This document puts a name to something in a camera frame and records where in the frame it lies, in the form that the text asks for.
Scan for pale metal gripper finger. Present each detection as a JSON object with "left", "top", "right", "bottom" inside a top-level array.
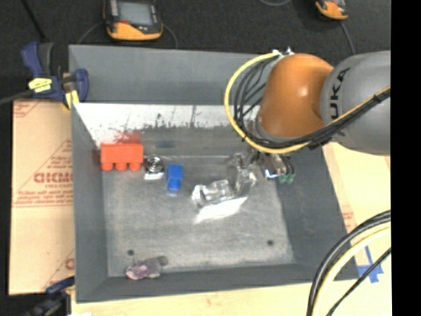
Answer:
[
  {"left": 227, "top": 153, "right": 253, "bottom": 177},
  {"left": 234, "top": 171, "right": 259, "bottom": 198}
]

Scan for small blue block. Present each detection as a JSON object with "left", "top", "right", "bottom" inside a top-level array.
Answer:
[{"left": 166, "top": 163, "right": 184, "bottom": 192}]

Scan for grey metal bin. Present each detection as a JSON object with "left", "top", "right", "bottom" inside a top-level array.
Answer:
[{"left": 68, "top": 43, "right": 359, "bottom": 302}]

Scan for round silver metal thing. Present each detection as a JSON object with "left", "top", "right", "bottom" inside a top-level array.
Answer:
[{"left": 143, "top": 156, "right": 165, "bottom": 181}]

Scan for orange toy building block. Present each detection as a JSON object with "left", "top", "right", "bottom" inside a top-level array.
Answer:
[{"left": 99, "top": 142, "right": 145, "bottom": 172}]

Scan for purple and grey toy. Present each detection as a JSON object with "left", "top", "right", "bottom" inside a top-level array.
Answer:
[{"left": 125, "top": 255, "right": 170, "bottom": 281}]

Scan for brown cardboard board, red print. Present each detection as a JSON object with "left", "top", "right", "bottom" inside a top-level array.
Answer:
[{"left": 8, "top": 99, "right": 391, "bottom": 296}]

